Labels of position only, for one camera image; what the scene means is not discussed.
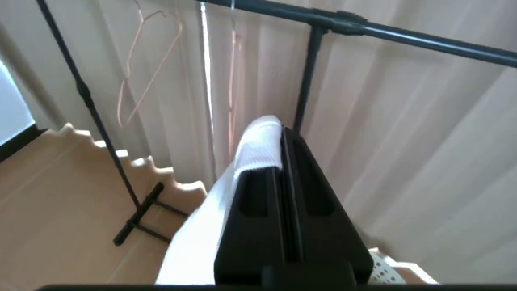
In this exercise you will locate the pink clothes hanger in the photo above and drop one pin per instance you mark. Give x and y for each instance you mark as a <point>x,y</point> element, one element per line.
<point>232,81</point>
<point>131,50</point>

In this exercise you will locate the white garment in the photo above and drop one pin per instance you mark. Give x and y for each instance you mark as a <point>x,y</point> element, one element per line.
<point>194,246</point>

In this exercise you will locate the white laundry basket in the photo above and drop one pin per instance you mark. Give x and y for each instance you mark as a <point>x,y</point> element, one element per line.
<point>383,271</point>

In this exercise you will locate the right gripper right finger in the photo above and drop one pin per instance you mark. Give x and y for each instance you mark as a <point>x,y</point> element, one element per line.
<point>327,234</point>

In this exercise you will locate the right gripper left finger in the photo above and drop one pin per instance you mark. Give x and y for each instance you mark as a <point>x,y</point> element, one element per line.
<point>246,242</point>

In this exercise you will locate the black clothes rack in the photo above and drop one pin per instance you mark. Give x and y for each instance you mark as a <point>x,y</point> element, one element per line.
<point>404,35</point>

